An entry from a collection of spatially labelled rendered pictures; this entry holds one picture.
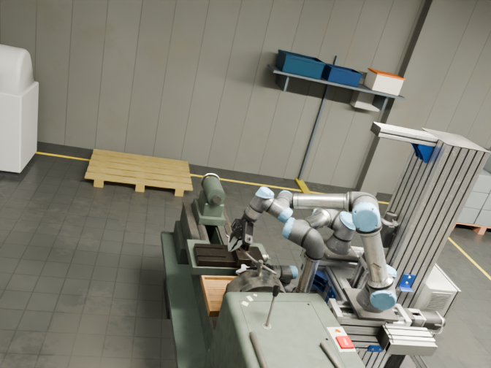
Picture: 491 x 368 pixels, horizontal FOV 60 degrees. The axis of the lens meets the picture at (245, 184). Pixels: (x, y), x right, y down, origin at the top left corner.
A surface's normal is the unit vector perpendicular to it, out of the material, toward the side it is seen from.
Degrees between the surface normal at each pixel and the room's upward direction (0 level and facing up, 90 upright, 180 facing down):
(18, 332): 0
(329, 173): 90
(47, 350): 0
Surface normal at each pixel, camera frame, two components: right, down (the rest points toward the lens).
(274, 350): 0.22, -0.89
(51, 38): 0.15, 0.44
